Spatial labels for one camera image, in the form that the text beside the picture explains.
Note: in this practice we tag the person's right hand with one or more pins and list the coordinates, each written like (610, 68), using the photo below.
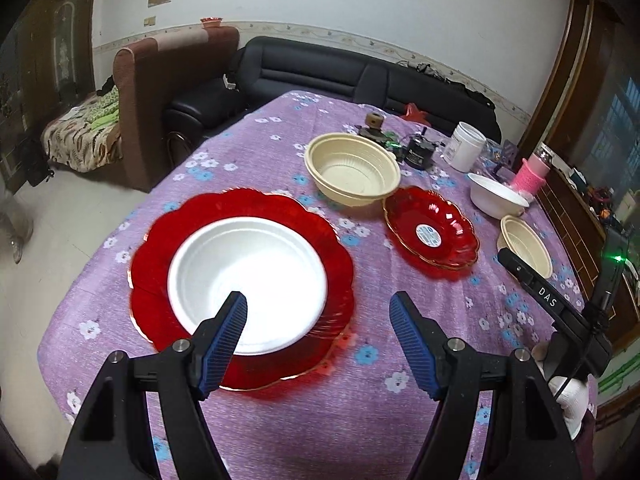
(570, 402)

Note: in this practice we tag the black leather sofa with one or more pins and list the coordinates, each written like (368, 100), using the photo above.
(300, 70)

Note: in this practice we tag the brown wooden cabinet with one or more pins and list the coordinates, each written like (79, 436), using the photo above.
(570, 210)

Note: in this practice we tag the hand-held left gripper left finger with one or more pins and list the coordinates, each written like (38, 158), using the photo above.
(227, 342)

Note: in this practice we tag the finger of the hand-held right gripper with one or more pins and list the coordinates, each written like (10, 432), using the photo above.
(535, 285)

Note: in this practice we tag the small cream plastic bowl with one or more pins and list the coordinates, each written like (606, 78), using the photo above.
(525, 240)

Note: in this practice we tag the red plastic bag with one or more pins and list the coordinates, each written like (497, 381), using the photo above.
(415, 112)

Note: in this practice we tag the white foam bowl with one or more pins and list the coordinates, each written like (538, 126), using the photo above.
(250, 260)

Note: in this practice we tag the green patterned cloth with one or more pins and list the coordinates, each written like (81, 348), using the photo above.
(102, 110)

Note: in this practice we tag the wall socket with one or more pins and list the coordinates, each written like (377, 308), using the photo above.
(149, 21)

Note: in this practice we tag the white plastic jar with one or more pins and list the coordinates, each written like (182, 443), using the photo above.
(465, 150)

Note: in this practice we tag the brown round spool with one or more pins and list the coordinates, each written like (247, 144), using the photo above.
(374, 122)

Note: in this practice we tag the small red glass plate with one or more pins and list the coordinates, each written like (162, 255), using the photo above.
(450, 220)

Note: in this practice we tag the black metal teapot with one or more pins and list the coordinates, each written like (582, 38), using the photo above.
(417, 152)

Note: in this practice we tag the person's right forearm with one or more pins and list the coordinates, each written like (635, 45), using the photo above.
(586, 452)

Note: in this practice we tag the large cream plastic bowl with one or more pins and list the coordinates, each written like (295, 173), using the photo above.
(350, 160)

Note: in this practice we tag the cup with pink knit sleeve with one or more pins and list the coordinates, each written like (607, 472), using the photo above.
(530, 177)

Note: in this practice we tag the large red glass plate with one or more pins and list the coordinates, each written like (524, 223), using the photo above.
(160, 240)

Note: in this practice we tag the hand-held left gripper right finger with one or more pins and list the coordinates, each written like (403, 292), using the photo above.
(412, 345)

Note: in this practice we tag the leaf print blanket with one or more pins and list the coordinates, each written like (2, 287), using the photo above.
(75, 140)

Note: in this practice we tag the small electronic board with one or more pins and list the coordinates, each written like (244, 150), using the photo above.
(392, 144)

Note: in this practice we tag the purple floral tablecloth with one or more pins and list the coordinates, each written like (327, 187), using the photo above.
(310, 435)

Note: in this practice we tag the black bag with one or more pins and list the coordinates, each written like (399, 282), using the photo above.
(37, 165)

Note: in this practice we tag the deep white bowl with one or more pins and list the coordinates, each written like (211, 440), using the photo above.
(492, 200)

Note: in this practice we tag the brown armchair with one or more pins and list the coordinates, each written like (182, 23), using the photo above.
(150, 110)

